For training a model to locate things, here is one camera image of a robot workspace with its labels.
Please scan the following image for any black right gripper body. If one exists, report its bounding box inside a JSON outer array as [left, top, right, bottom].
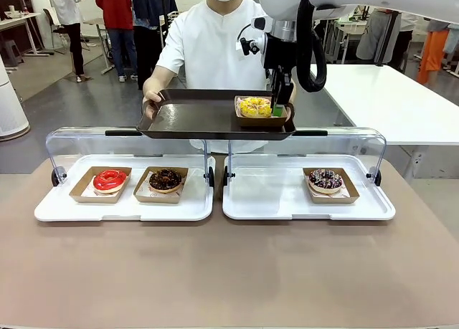
[[262, 33, 297, 72]]

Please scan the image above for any yellow sprinkled donut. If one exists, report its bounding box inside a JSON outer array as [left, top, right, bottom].
[[238, 96, 273, 118]]

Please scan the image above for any dark brown serving tray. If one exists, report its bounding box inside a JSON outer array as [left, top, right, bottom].
[[136, 88, 298, 140]]

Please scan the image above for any purple drizzled donut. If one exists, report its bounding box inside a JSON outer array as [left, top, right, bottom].
[[308, 168, 344, 194]]

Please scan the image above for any person's right forearm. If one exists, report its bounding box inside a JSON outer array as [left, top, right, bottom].
[[143, 65, 170, 93]]

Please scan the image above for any person in white shirt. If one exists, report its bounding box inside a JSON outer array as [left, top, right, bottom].
[[156, 0, 288, 154]]

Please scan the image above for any person in grey trousers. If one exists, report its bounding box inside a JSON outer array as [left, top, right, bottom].
[[356, 8, 413, 70]]

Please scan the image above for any person in dark blue clothes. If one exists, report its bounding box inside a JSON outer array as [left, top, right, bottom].
[[131, 0, 179, 92]]

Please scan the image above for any person in orange trousers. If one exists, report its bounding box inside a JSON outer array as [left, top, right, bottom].
[[417, 20, 459, 85]]

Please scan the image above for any chocolate sprinkled donut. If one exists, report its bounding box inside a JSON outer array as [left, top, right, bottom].
[[148, 168, 183, 194]]

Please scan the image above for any chocolate donut in cardboard tray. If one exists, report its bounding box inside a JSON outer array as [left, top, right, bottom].
[[133, 166, 190, 204]]

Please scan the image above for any person in red sweater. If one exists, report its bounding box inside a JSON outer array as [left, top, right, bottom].
[[93, 0, 139, 82]]

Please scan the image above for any red glazed donut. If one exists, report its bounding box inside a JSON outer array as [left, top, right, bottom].
[[93, 168, 129, 194]]

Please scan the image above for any red donut in cardboard tray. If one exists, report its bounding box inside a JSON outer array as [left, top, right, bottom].
[[69, 166, 133, 204]]

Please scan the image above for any person in white coat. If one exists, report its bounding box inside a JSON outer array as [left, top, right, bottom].
[[48, 0, 87, 83]]

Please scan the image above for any person's right hand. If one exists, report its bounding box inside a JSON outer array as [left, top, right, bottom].
[[142, 87, 164, 110]]

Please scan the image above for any background table with black legs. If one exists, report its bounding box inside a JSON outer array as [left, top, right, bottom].
[[333, 16, 363, 65]]

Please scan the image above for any clear plastic display lid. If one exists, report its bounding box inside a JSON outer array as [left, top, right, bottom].
[[222, 127, 387, 187], [45, 126, 216, 189]]

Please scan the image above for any large white table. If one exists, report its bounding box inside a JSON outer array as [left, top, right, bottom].
[[310, 63, 459, 181]]

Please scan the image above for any white display tray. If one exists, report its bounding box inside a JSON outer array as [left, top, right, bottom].
[[34, 153, 216, 222], [222, 153, 397, 221]]

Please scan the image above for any black office chair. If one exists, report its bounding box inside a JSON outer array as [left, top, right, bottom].
[[42, 8, 69, 54]]

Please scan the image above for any grey stool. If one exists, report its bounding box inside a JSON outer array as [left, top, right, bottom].
[[0, 42, 24, 69]]

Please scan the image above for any white desk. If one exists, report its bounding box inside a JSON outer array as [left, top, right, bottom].
[[0, 11, 55, 57]]

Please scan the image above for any white air purifier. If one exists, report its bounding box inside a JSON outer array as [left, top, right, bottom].
[[0, 52, 32, 142]]

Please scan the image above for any black cable sleeve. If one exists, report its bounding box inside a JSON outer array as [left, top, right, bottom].
[[295, 0, 328, 93]]

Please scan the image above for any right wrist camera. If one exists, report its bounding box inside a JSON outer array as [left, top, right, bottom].
[[236, 16, 274, 57]]

